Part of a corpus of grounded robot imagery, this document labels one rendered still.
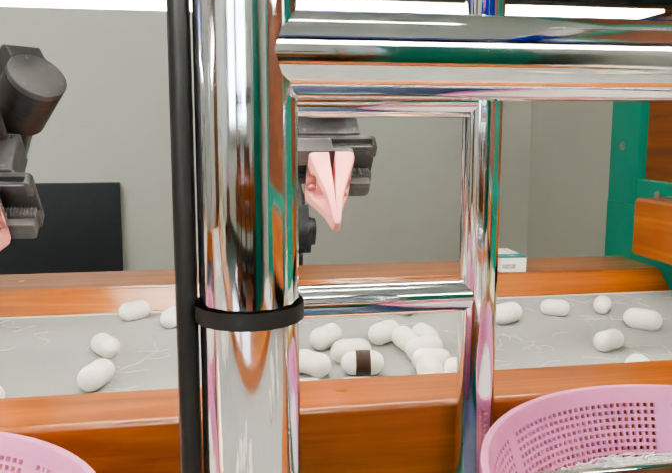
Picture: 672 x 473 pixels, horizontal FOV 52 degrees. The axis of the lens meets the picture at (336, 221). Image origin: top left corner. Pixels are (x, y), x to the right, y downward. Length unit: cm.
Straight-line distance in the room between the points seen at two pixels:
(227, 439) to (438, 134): 268
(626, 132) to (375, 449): 69
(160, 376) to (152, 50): 216
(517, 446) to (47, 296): 56
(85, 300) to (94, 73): 193
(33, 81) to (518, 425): 53
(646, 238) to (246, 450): 77
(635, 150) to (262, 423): 90
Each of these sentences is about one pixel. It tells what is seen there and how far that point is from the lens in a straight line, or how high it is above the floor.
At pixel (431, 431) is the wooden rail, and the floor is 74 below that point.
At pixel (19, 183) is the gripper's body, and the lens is 71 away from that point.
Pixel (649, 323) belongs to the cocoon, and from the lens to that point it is 77.
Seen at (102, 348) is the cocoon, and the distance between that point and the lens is 65.
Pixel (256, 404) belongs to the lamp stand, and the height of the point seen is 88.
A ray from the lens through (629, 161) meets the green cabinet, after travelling 104.
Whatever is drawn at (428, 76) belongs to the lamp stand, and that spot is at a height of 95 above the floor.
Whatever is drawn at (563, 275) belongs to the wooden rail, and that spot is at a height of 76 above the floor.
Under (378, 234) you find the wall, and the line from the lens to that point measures 278.
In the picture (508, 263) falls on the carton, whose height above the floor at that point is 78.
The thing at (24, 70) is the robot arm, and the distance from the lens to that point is 74.
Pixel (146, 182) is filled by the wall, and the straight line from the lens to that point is 268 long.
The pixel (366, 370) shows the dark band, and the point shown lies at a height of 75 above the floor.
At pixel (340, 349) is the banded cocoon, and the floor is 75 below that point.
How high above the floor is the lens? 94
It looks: 8 degrees down
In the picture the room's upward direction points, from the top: straight up
